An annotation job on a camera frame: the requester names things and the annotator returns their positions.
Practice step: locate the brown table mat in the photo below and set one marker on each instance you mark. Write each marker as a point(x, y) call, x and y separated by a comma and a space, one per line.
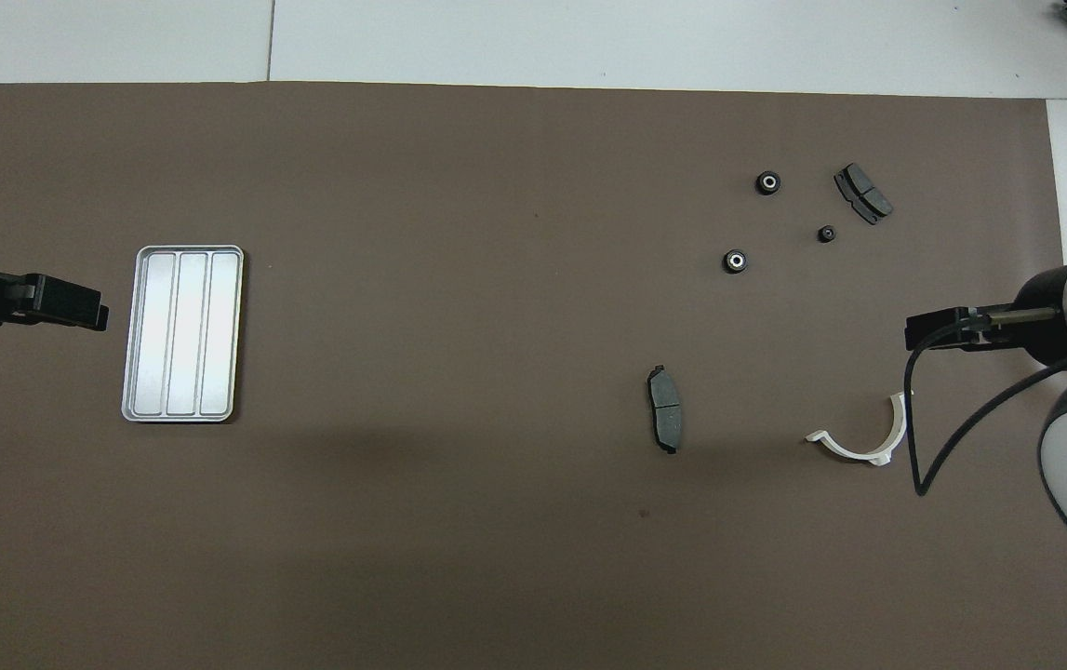
point(496, 279)

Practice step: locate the white curved plastic bracket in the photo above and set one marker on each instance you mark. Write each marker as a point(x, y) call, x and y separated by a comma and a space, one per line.
point(854, 453)

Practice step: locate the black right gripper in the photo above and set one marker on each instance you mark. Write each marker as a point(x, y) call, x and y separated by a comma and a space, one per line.
point(1040, 335)

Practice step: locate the small black bearing gear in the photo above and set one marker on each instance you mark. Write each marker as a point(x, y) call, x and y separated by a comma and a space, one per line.
point(827, 234)

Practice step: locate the long grey brake pad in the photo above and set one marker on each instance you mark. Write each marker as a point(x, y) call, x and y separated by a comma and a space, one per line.
point(665, 409)

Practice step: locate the silver metal tray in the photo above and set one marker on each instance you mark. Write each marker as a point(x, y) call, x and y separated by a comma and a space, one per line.
point(181, 335)

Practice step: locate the large black bearing gear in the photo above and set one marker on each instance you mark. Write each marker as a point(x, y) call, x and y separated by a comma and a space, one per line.
point(735, 261)
point(768, 182)

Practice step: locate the short grey brake pad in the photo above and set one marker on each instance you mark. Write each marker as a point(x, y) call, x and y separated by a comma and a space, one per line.
point(863, 193)

